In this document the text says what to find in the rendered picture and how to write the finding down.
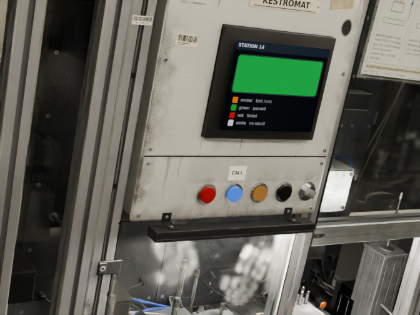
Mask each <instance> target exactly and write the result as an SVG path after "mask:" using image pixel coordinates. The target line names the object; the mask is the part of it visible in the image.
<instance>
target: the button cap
mask: <svg viewBox="0 0 420 315"><path fill-rule="evenodd" d="M242 194H243V192H242V190H241V188H239V187H237V186H234V187H232V188H231V189H230V190H229V192H228V194H227V198H228V199H229V200H230V201H231V202H233V203H235V202H237V201H239V200H240V198H241V196H242Z"/></svg>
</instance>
